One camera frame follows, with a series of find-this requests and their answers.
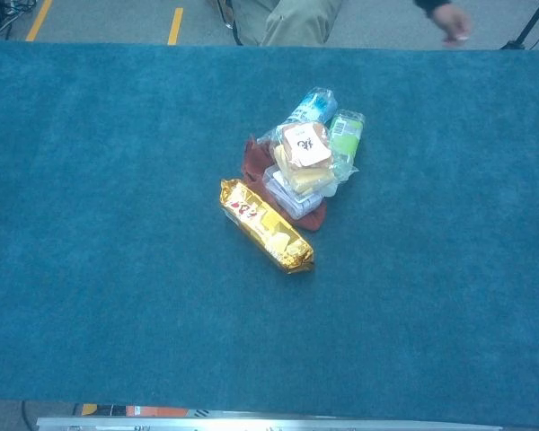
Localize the gold foil biscuit packet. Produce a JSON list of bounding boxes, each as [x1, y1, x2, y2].
[[218, 178, 315, 275]]

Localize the clear plastic box purple label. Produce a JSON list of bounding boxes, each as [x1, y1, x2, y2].
[[262, 164, 323, 221]]

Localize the brown cloth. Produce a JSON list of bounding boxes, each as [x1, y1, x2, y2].
[[241, 136, 328, 233]]

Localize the bagged bread with white label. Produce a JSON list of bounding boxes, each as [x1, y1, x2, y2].
[[256, 120, 358, 198]]

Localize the green-label clear water bottle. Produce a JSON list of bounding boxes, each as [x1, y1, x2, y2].
[[330, 109, 367, 181]]

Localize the blue-label clear water bottle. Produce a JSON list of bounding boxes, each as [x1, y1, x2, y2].
[[283, 86, 338, 128]]

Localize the teal table carpet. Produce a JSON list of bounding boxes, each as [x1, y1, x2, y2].
[[0, 40, 539, 427]]

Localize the bystander's khaki trousers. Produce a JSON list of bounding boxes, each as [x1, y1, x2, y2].
[[228, 0, 345, 48]]

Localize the orange base part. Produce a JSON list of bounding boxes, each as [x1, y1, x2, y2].
[[74, 402, 190, 418]]

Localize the bystander's dark-sleeved arm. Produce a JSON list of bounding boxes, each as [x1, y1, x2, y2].
[[415, 0, 473, 49]]

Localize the black tripod stand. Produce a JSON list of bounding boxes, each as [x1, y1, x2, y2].
[[500, 0, 539, 50]]

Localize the aluminium rail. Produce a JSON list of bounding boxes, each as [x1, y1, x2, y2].
[[36, 416, 504, 431]]

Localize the tangle of floor cables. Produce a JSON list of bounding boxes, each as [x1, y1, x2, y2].
[[0, 0, 37, 40]]

